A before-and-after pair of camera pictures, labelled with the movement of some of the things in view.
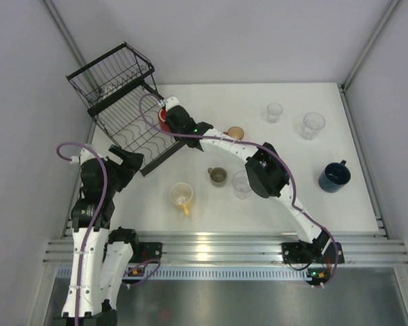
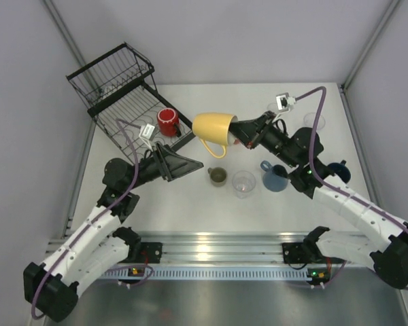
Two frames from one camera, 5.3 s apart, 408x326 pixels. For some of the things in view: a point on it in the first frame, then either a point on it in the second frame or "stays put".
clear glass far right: x=313 y=122 stays put
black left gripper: x=130 y=163 → x=162 y=163
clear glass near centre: x=241 y=184 stays put
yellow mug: x=181 y=194 → x=214 y=128
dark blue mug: x=335 y=176 stays put
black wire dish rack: x=124 y=99 stays put
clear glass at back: x=274 y=111 stays put
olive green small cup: x=218 y=176 stays put
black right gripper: x=172 y=116 → x=258 y=130
